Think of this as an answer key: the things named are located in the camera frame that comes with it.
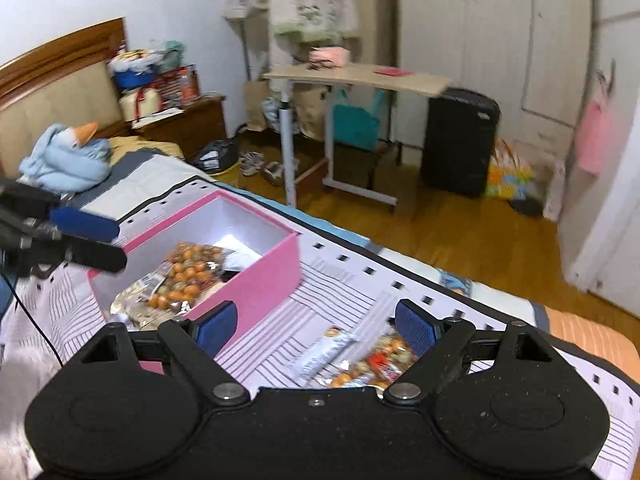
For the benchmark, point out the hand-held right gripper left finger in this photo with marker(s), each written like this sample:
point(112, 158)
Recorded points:
point(217, 330)

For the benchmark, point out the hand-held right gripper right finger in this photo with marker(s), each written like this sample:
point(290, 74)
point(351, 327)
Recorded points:
point(416, 327)

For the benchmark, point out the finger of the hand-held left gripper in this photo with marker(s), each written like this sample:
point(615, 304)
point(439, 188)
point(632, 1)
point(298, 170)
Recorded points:
point(95, 255)
point(85, 222)

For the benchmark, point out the clear bag of coated peanuts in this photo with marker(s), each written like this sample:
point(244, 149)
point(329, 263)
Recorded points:
point(380, 360)
point(190, 270)

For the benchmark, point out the pink cardboard box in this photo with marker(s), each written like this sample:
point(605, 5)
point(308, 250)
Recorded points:
point(265, 280)

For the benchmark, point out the small grey snack bar packet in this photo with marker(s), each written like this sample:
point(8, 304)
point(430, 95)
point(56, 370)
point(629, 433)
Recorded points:
point(325, 352)

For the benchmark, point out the blue plush goose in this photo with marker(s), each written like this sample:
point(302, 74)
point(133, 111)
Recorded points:
point(65, 157)

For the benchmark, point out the grey white striped quilt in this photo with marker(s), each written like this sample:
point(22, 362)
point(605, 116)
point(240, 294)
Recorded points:
point(150, 180)

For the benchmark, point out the striped white bedsheet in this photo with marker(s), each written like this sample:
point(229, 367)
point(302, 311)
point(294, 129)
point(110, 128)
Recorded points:
point(340, 290)

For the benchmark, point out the white paper sheet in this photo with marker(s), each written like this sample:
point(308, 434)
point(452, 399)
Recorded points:
point(235, 246)

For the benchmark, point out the wooden padded headboard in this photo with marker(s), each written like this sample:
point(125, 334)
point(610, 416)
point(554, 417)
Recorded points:
point(55, 95)

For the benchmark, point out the white bag with red ribbon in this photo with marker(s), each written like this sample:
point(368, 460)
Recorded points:
point(141, 104)

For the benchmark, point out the wooden nightstand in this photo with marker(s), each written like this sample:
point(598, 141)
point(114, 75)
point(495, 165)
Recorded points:
point(185, 127)

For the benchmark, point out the black bag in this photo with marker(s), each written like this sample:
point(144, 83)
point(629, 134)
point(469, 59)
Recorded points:
point(216, 156)

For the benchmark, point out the blue basin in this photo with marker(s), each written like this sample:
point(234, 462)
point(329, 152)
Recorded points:
point(134, 79)

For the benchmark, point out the grey fluffy cloth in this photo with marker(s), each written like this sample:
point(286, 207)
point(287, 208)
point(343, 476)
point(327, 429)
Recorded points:
point(20, 390)

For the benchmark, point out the red box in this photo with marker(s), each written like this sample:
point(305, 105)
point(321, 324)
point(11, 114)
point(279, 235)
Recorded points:
point(181, 85)

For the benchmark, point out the pair of sneakers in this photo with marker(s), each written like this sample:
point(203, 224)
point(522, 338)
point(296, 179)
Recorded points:
point(260, 165)

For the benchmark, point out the colourful gift bag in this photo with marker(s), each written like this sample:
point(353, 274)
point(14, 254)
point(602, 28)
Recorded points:
point(510, 175)

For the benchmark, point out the orange striped sheet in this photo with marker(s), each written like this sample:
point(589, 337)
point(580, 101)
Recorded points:
point(595, 337)

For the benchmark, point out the black suitcase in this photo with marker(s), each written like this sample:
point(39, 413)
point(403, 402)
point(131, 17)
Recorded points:
point(460, 140)

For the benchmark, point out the white patterned bag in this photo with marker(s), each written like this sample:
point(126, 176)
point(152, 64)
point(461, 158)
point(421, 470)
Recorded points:
point(556, 192)

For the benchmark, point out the brown paper bag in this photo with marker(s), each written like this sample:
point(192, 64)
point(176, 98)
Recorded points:
point(257, 107)
point(315, 112)

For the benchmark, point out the teal shopping bag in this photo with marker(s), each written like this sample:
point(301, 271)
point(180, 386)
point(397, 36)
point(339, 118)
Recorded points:
point(356, 122)

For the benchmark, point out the pale blue plastic bag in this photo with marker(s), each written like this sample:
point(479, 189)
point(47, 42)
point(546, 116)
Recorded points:
point(275, 112)

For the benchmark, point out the wooden rolling side table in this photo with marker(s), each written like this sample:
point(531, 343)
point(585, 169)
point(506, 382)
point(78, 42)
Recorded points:
point(360, 77)

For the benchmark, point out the red booklet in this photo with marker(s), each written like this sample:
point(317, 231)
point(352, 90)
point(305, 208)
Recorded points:
point(394, 71)

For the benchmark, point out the pink hanging bag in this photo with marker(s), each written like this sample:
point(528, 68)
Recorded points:
point(596, 135)

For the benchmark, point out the pink pouch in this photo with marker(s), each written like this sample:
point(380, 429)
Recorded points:
point(329, 56)

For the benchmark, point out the white wardrobe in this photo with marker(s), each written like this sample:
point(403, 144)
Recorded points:
point(490, 35)

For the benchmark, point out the white fluffy coat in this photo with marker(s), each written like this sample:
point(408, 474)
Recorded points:
point(315, 0)

